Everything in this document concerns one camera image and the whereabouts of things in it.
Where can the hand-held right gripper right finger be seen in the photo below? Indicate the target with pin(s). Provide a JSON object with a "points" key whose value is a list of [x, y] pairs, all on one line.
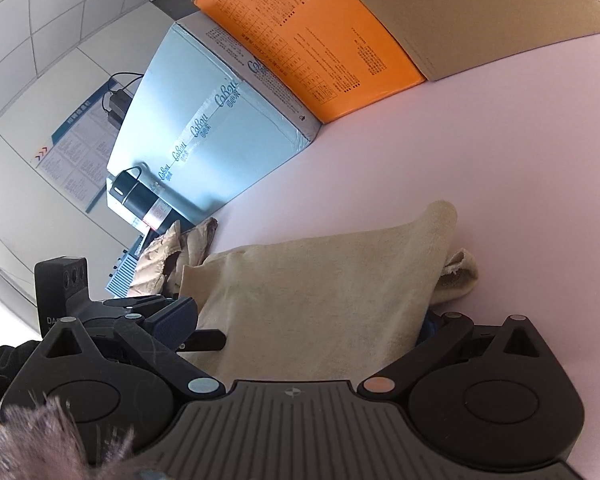
{"points": [[430, 330]]}

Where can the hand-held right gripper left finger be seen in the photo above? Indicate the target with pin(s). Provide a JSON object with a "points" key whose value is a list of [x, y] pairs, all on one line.
{"points": [[175, 320]]}

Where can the person's left forearm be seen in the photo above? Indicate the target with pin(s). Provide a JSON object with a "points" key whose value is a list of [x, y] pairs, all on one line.
{"points": [[5, 360]]}

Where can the black thermos bottle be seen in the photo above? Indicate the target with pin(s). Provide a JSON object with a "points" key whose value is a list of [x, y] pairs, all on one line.
{"points": [[140, 205]]}

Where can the light blue taped box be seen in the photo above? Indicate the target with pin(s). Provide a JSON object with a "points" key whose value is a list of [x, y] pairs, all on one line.
{"points": [[205, 135]]}

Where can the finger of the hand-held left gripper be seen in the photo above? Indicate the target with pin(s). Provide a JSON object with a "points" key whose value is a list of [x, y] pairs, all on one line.
{"points": [[210, 340], [140, 304]]}

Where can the beige cloth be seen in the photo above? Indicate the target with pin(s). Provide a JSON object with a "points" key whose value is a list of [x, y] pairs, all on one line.
{"points": [[320, 300]]}

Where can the large brown cardboard box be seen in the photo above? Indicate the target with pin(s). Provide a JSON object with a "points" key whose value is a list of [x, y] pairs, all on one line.
{"points": [[480, 10]]}

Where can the orange printed box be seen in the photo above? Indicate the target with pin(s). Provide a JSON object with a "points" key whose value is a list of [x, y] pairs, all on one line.
{"points": [[305, 35]]}

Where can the wall poster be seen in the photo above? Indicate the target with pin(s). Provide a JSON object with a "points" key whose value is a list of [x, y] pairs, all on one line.
{"points": [[75, 155]]}

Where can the furry sleeve cuff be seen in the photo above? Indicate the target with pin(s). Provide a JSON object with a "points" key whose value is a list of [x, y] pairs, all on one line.
{"points": [[30, 440]]}

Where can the striped grey box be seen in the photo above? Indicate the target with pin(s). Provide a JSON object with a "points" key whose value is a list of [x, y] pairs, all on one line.
{"points": [[122, 272]]}

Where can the beige quilted jacket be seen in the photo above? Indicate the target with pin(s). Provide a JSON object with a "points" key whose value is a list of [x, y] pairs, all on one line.
{"points": [[155, 255]]}

